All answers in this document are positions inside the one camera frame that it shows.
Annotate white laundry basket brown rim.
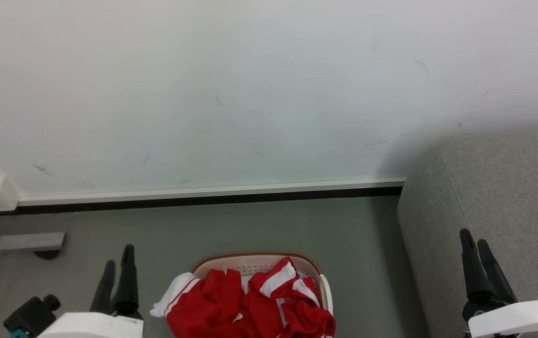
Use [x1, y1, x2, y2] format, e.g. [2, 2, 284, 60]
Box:
[192, 252, 334, 338]

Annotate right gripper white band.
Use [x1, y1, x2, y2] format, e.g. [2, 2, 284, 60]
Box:
[460, 229, 538, 338]

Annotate grey fabric sofa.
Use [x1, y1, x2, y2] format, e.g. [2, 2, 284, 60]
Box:
[397, 128, 538, 338]

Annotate grey metal floor bracket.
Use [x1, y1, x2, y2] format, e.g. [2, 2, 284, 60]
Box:
[0, 232, 66, 260]

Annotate red and white clothes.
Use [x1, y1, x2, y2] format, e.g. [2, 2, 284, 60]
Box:
[150, 257, 337, 338]

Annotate white baseboard strip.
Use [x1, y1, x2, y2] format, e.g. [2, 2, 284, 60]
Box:
[18, 177, 406, 207]

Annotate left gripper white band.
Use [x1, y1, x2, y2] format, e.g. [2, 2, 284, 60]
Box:
[37, 244, 144, 338]

